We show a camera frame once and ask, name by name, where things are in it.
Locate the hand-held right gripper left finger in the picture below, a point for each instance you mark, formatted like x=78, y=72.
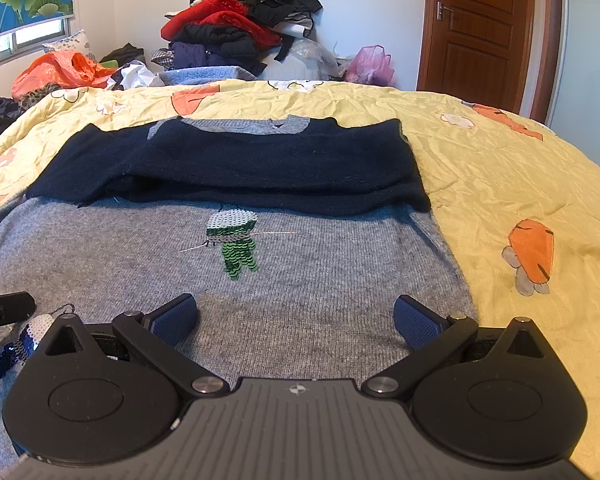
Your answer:
x=176, y=316

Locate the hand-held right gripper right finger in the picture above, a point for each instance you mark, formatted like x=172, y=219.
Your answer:
x=416, y=324

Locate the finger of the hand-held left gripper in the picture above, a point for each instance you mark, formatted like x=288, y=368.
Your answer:
x=7, y=307

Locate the grey and navy knit sweater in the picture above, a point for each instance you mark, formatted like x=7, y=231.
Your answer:
x=305, y=310

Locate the dark patterned clothes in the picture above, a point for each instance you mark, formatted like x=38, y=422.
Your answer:
x=0, y=115

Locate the pile of clothes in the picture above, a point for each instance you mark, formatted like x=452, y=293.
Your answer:
x=230, y=25

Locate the yellow printed quilt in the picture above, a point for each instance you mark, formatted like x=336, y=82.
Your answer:
x=505, y=170

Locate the orange plastic bag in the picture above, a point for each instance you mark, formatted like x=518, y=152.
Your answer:
x=55, y=72

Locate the blue fleece blanket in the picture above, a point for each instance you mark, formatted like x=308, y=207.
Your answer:
x=205, y=75

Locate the white crumpled cloth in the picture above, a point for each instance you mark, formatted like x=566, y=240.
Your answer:
x=139, y=76

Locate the pink plastic bag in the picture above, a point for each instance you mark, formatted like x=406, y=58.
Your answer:
x=370, y=66

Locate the dark green garment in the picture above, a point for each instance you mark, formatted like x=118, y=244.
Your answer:
x=124, y=54

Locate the window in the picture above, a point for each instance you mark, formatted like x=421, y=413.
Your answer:
x=25, y=40

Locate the white floral pillow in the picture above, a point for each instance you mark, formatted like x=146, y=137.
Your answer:
x=72, y=45

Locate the clear plastic bag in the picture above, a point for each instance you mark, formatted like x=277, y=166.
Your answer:
x=312, y=57

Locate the wooden door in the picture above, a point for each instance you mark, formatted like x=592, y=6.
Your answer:
x=480, y=35

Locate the wooden door frame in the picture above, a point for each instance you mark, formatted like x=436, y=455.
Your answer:
x=549, y=35

